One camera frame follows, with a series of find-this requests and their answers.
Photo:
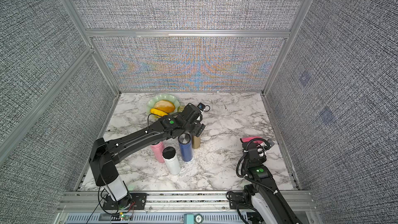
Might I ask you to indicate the gold gradient thermos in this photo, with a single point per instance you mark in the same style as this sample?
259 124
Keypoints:
196 142

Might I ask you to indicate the pink thermos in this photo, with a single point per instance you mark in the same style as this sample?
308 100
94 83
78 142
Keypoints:
157 150

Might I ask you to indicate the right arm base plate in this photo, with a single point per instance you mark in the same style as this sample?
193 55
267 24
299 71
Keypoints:
242 197

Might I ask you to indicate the blue thermos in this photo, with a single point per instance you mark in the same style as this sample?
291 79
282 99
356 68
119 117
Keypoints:
185 145

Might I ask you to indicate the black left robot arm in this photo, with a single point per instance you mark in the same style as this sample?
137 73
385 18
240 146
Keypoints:
105 155

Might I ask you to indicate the aluminium front rail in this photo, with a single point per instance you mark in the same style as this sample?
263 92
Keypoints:
155 207

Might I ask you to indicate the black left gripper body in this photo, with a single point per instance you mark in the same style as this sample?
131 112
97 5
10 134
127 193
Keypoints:
196 129

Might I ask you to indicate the yellow banana toy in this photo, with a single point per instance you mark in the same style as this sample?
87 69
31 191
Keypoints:
157 112

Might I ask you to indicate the white thermos black lid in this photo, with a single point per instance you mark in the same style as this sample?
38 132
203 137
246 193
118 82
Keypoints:
171 160

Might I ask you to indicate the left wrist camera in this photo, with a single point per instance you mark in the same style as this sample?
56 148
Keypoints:
201 107

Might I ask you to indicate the green scalloped plate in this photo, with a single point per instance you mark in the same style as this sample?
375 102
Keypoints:
159 97

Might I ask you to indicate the pink cloth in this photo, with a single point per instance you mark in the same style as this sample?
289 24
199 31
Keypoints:
256 139

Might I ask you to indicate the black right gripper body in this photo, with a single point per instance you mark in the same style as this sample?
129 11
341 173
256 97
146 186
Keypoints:
262 160

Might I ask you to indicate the orange bread bun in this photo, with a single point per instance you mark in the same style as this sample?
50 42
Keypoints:
165 106

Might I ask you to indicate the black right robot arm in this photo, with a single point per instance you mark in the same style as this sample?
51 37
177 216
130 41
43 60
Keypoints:
262 194

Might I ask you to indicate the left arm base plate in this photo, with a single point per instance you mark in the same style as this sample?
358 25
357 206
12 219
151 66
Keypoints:
134 201

